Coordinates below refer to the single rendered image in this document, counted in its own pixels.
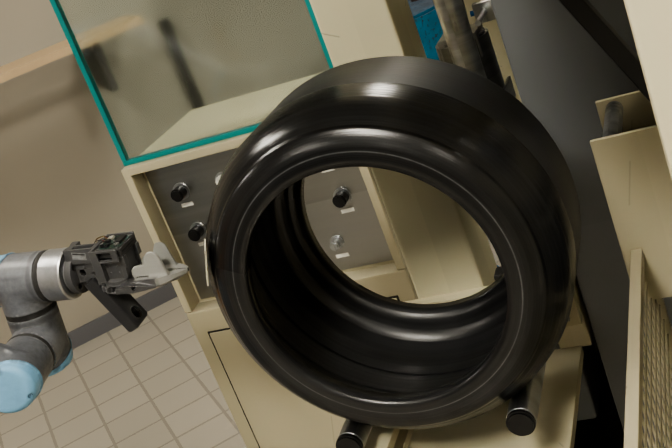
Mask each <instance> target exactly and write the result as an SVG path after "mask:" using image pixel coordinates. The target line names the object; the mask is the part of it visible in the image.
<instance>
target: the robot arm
mask: <svg viewBox="0 0 672 448"><path fill-rule="evenodd" d="M101 237H104V238H102V239H100V240H97V239H98V238H101ZM98 238H96V241H95V242H96V243H95V242H94V243H93V244H83V245H81V244H80V241H75V242H72V243H71V244H70V246H69V247H67V248H58V249H49V250H41V251H31V252H22V253H14V252H11V253H8V254H5V255H0V307H2V309H3V312H4V315H5V317H6V320H7V323H8V326H9V328H10V331H11V334H12V337H11V338H10V339H9V340H8V342H7V343H6V344H3V343H0V412H1V413H15V412H19V411H21V410H23V409H25V408H27V407H28V406H29V405H30V404H31V403H32V402H33V400H35V399H36V398H37V396H38V395H39V394H40V392H41V390H42V387H43V384H44V383H45V381H46V379H47V377H49V376H52V375H55V374H57V373H59V372H60V371H62V370H63V369H64V368H65V367H66V366H68V365H69V364H70V362H71V360H72V358H73V349H72V342H71V339H70V337H69V336H68V334H67V331H66V328H65V325H64V322H63V319H62V316H61V313H60V310H59V308H58V305H57V302H56V301H64V300H75V299H77V298H79V297H80V296H81V295H82V294H83V293H86V292H87V291H88V290H89V291H90V292H91V293H92V294H93V295H94V296H95V297H96V298H97V299H98V300H99V301H100V302H101V304H102V305H103V306H104V307H105V308H106V309H107V310H108V311H109V312H110V313H111V314H112V315H113V316H114V317H115V318H116V319H117V320H118V321H119V322H120V323H121V324H122V325H123V327H124V328H125V329H126V330H127V331H128V332H132V331H134V330H135V329H137V328H138V327H139V326H140V324H141V323H142V322H143V320H144V319H145V318H146V316H147V311H146V310H145V309H144V308H143V307H142V306H141V305H140V304H139V303H138V302H137V301H136V300H135V299H134V298H133V297H132V295H131V294H132V293H138V292H142V291H146V290H149V289H153V288H156V287H158V286H161V285H164V284H167V283H170V282H172V281H175V280H177V279H180V278H181V277H182V276H184V275H185V274H186V273H187V272H188V271H189V266H187V265H185V264H181V263H178V262H176V261H175V259H174V258H173V256H172V254H171V253H170V251H169V249H168V248H167V246H166V245H165V244H164V243H162V242H156V243H155V244H154V249H153V252H147V253H146V254H145V256H143V257H142V260H141V258H140V255H139V254H140V253H141V252H142V251H141V248H140V245H139V242H138V241H137V240H136V237H135V234H134V231H131V232H121V233H112V234H107V235H106V236H105V235H104V236H100V237H98ZM104 240H105V241H104ZM97 241H98V242H97ZM102 242H103V243H102Z"/></svg>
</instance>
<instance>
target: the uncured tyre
mask: <svg viewBox="0 0 672 448"><path fill-rule="evenodd" d="M344 167H373V168H380V169H386V170H391V171H395V172H399V173H402V174H405V175H408V176H411V177H414V178H416V179H419V180H421V181H423V182H425V183H427V184H429V185H431V186H433V187H435V188H436V189H438V190H440V191H441V192H443V193H444V194H446V195H447V196H449V197H450V198H451V199H453V200H454V201H455V202H457V203H458V204H459V205H460V206H461V207H462V208H463V209H465V210H466V211H467V212H468V213H469V214H470V215H471V216H472V218H473V219H474V220H475V221H476V222H477V223H478V225H479V226H480V227H481V228H482V230H483V231H484V233H485V234H486V236H487V237H488V239H489V240H490V242H491V244H492V246H493V247H494V249H495V251H496V254H497V256H498V258H499V261H500V263H501V266H502V269H503V274H502V275H501V276H500V277H499V278H498V279H497V280H496V281H495V282H493V283H492V284H491V285H489V286H488V287H486V288H484V289H483V290H481V291H479V292H477V293H475V294H473V295H471V296H468V297H465V298H463V299H459V300H456V301H451V302H446V303H438V304H416V303H408V302H403V301H398V300H394V299H391V298H388V297H385V296H382V295H380V294H377V293H375V292H373V291H371V290H369V289H367V288H365V287H363V286H362V285H360V284H358V283H357V282H355V281H354V280H353V279H351V278H350V277H349V276H347V275H346V274H345V273H344V272H343V271H341V270H340V269H339V268H338V267H337V266H336V265H335V264H334V263H333V261H332V260H331V259H330V258H329V257H328V255H327V254H326V253H325V251H324V250H323V249H322V247H321V245H320V244H319V242H318V240H317V239H316V237H315V235H314V232H313V230H312V228H311V225H310V222H309V219H308V216H307V212H306V207H305V199H304V181H305V178H306V177H308V176H310V175H313V174H316V173H319V172H322V171H326V170H331V169H336V168H344ZM580 243H581V213H580V206H579V200H578V195H577V191H576V187H575V184H574V181H573V178H572V175H571V173H570V170H569V168H568V166H567V163H566V161H565V159H564V157H563V155H562V154H561V152H560V150H559V148H558V147H557V145H556V143H555V142H554V140H553V139H552V137H551V136H550V135H549V133H548V132H547V130H546V129H545V128H544V126H543V125H542V124H541V123H540V121H539V120H538V119H537V118H536V117H535V116H534V115H533V114H532V112H531V111H530V110H529V109H528V108H527V107H525V106H524V105H523V104H522V103H521V102H520V101H519V100H518V99H516V98H515V97H514V96H513V95H511V94H510V93H509V92H507V91H506V90H505V89H503V88H502V87H500V86H499V85H497V84H495V83H494V82H492V81H490V80H489V79H487V78H485V77H483V76H481V75H479V74H477V73H475V72H472V71H470V70H468V69H465V68H463V67H460V66H457V65H454V64H451V63H447V62H443V61H439V60H435V59H429V58H423V57H413V56H385V57H375V58H368V59H362V60H357V61H353V62H349V63H345V64H342V65H339V66H336V67H334V68H331V69H329V70H326V71H324V72H322V73H320V74H318V75H316V76H314V77H313V78H311V79H309V80H308V81H306V82H304V83H303V84H301V85H300V86H299V87H297V88H296V89H295V90H293V91H292V92H291V93H290V94H289V95H288V96H286V97H285V98H284V99H283V100H282V101H281V102H280V103H279V104H278V105H277V107H276V108H275V109H274V110H273V111H272V112H271V113H270V114H269V115H268V116H267V117H266V118H265V119H264V120H263V121H262V122H261V123H260V125H259V126H258V127H257V128H256V129H255V130H254V131H253V132H252V133H251V134H250V135H249V136H248V137H247V138H246V139H245V140H244V142H243V143H242V144H241V145H240V146H239V147H238V149H237V150H236V151H235V153H234V154H233V156H232V157H231V159H230V160H229V162H228V163H227V165H226V167H225V169H224V171H223V173H222V175H221V177H220V179H219V181H218V184H217V187H216V189H215V193H214V196H213V200H212V204H211V208H210V212H209V217H208V223H207V231H206V249H207V263H208V272H209V277H210V281H211V285H212V289H213V292H214V295H215V298H216V300H217V303H218V305H219V308H220V310H221V312H222V314H223V316H224V318H225V320H226V322H227V324H228V326H229V327H230V329H231V331H232V332H233V334H234V335H235V337H236V338H237V340H238V341H239V343H240V344H241V345H242V347H243V348H244V349H245V350H246V352H247V353H248V354H249V355H250V356H251V358H252V359H253V360H254V361H255V362H256V363H257V364H258V365H259V366H260V367H261V368H262V369H263V370H264V371H265V372H266V373H267V374H268V375H269V376H271V377H272V378H273V379H274V380H275V381H277V382H278V383H279V384H280V385H282V386H283V387H284V388H286V389H287V390H289V391H290V392H291V393H293V394H295V395H296V396H298V397H299V398H301V399H303V400H304V401H306V402H308V403H310V404H312V405H313V406H315V407H317V408H320V409H322V410H324V411H326V412H328V413H331V414H333V415H336V416H339V417H341V418H344V419H347V420H351V421H354V422H358V423H362V424H366V425H371V426H376V427H383V428H392V429H428V428H436V427H443V426H448V425H452V424H456V423H460V422H464V421H467V420H470V419H473V418H475V417H478V416H480V415H482V414H485V413H487V412H489V411H491V410H493V409H495V408H496V407H498V406H500V405H501V404H503V403H505V402H506V401H508V400H509V399H510V398H512V397H513V396H514V395H516V394H517V393H518V392H519V391H520V390H522V389H523V388H524V387H525V386H526V385H527V384H528V383H529V382H530V381H531V380H532V379H533V378H534V376H535V375H536V374H537V373H538V372H539V370H540V369H541V368H542V367H543V365H544V364H545V363H546V362H547V360H548V359H549V357H550V356H551V354H552V353H553V351H554V350H555V348H556V346H557V345H558V343H559V341H560V339H561V337H562V335H563V332H564V330H565V327H566V325H567V322H568V319H569V315H570V312H571V307H572V302H573V296H574V289H575V281H576V273H577V266H578V258H579V251H580Z"/></svg>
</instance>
